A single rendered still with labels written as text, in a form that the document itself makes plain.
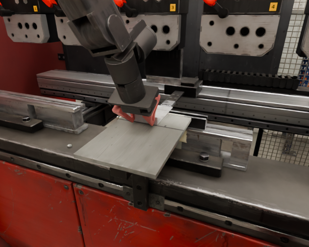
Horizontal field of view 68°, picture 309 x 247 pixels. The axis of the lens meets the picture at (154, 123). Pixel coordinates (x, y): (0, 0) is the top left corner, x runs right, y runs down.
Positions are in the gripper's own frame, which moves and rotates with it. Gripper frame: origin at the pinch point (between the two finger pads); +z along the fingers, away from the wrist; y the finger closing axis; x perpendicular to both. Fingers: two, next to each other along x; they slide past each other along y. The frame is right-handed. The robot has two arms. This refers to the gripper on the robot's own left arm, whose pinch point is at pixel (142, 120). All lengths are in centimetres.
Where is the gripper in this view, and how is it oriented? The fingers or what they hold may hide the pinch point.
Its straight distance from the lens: 57.7
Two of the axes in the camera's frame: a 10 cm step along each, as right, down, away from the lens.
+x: -3.4, 7.7, -5.4
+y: -9.2, -1.6, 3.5
